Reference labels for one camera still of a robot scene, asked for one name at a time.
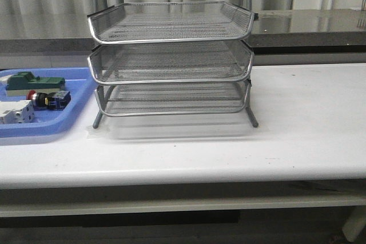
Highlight mesh tray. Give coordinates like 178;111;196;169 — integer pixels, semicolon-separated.
87;40;254;85
94;81;251;117
87;1;256;45

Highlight red emergency stop button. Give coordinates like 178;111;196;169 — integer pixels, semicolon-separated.
26;90;71;111

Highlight clear tape patch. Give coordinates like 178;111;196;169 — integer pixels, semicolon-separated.
86;125;112;139

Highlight blue plastic tray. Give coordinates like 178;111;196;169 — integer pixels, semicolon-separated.
1;67;96;138

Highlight dark granite counter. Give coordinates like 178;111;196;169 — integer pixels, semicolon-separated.
1;9;365;55

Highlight white circuit breaker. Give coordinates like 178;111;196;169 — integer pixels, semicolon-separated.
1;100;35;125

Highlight white table leg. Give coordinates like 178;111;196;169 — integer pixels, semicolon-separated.
342;206;366;242

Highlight green electrical switch block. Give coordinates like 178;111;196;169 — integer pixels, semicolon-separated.
5;71;66;96

